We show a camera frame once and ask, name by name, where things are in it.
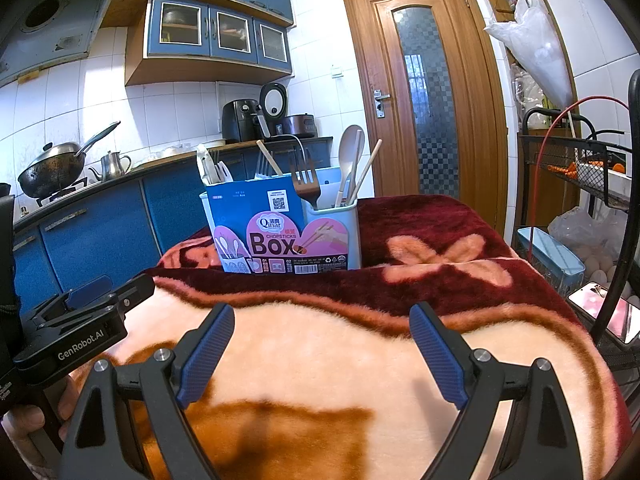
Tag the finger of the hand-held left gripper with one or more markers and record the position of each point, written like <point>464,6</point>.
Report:
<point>137,295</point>
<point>92,290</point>

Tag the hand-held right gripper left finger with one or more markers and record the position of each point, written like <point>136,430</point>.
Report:
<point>207,360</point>

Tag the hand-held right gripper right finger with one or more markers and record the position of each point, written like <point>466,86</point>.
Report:
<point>435,350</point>

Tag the silver kitchen knife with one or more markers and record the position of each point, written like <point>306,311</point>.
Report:
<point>207,165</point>

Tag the light blue utensil holder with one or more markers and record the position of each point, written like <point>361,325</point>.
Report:
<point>330,235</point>

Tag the metal fork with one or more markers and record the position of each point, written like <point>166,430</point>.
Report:
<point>306,187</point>
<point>263,166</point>

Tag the wooden chopstick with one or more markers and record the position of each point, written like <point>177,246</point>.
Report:
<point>270,159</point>
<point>367,167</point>

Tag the cream spoon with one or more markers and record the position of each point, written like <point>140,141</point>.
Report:
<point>350,147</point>

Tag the person's left hand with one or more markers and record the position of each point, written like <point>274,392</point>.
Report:
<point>22,430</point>

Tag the blue kitchen base cabinets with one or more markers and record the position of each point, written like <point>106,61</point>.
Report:
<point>100,230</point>

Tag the printed red plush blanket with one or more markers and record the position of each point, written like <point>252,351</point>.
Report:
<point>350,385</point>

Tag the gas stove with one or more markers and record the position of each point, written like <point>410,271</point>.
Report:
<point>60,192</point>

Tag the steel wok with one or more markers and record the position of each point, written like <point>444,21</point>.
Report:
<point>50,172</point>

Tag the steel kettle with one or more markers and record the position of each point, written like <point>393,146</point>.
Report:
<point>112,165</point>

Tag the wooden cutting board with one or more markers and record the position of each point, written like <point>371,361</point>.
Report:
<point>175,160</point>

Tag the light blue plastic container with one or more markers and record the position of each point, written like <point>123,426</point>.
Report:
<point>550,255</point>

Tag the smartphone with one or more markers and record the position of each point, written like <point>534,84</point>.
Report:
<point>595,305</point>

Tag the clear plastic bag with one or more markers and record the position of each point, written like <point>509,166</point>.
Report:
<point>575,230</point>

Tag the pile of eggs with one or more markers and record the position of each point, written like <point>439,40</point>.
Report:
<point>602,265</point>

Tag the wooden side cabinet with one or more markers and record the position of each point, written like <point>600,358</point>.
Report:
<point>550,200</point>

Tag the wooden door with glass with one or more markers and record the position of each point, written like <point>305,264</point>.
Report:
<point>370,160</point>

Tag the black air fryer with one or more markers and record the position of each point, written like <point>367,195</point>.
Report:
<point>237,120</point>

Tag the brown pressure cooker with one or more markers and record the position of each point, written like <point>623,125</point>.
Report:
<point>300,126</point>

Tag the white tray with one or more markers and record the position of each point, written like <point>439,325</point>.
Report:
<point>595,175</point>

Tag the rice cooker with open lid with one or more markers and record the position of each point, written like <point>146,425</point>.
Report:
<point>274,100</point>

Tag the grey range hood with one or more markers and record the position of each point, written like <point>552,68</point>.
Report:
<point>50,45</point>

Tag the black metal cart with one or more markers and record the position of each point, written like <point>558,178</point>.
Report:
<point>625,185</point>

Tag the white plastic bag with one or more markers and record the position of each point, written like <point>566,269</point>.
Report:
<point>540,55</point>

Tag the blue glass-door wall cabinet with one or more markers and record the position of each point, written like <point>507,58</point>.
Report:
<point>160,67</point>

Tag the white light switch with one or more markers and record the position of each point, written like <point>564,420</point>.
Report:
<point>337,72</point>

